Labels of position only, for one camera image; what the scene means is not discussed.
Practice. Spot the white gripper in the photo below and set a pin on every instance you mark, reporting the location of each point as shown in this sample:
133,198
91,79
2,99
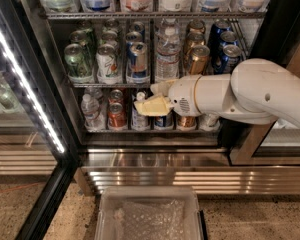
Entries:
182,94

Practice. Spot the white 7up can front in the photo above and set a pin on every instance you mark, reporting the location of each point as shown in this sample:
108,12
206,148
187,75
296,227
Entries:
107,61

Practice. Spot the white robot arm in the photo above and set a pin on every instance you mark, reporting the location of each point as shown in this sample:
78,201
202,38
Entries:
257,92

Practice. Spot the blue can bottom front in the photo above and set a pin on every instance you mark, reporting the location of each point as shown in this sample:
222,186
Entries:
163,121

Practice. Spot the gold can bottom front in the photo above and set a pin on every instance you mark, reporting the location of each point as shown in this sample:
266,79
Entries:
186,121

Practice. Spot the gold can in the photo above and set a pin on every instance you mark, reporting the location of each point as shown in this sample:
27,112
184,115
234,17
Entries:
198,59
186,121
196,25
192,39

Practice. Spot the orange can bottom back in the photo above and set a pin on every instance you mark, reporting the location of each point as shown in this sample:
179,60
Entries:
116,96

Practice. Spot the orange can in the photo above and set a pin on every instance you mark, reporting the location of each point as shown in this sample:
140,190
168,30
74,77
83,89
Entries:
116,96
116,115

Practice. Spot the orange can bottom front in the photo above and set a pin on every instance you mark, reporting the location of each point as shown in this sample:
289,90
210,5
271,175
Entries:
116,115

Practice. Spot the Red Bull can front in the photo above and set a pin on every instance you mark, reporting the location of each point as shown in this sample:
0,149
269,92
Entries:
137,60

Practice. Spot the silver can bottom front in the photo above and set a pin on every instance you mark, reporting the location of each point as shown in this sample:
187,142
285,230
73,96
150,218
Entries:
209,121

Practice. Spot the water bottle bottom shelf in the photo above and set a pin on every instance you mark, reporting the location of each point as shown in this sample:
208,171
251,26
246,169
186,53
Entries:
92,112

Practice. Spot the Red Bull can back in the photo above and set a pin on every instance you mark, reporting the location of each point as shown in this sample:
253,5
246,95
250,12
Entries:
137,26

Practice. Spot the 7up can second row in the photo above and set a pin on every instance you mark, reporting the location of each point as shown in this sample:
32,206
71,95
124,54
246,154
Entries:
111,38

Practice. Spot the gold can back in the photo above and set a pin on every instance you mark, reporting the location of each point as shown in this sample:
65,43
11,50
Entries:
196,25

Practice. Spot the blue Pepsi can front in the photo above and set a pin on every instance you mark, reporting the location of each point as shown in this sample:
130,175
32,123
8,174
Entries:
227,59

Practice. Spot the blue pepsi can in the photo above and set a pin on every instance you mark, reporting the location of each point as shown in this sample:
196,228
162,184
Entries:
227,38
227,59
217,28

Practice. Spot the fridge bottom metal grille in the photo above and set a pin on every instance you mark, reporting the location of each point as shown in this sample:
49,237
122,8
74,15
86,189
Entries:
207,172

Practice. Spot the green can front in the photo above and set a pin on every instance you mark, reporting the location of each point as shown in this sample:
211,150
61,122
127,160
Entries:
76,61

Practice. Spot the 7up can back row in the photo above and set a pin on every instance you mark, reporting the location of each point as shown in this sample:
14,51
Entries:
112,25

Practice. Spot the blue Pepsi can back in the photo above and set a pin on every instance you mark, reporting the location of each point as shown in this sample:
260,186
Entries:
217,28

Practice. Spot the green can second row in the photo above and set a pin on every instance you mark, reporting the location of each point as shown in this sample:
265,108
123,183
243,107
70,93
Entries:
80,37

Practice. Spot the green can back row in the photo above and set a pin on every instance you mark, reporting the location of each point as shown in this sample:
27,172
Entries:
87,27

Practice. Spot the fridge glass door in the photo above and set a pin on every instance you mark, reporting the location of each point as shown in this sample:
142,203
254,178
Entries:
37,147

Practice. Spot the dark juice bottle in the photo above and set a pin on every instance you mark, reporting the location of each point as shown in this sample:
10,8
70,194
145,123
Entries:
139,122

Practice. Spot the water bottle middle front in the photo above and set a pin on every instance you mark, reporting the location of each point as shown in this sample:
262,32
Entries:
168,55

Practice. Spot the water bottle middle back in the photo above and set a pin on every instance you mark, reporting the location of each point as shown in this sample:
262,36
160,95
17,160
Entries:
168,23

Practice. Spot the clear plastic bin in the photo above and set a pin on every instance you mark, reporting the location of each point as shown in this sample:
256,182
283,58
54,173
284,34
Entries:
148,213

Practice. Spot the middle wire shelf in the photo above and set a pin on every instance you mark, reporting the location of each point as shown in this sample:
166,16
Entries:
103,85

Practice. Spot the wire shelf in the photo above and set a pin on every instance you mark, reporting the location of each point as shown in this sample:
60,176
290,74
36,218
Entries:
150,15
103,85

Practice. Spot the top wire shelf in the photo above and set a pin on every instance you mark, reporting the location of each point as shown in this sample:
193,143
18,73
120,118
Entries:
150,15

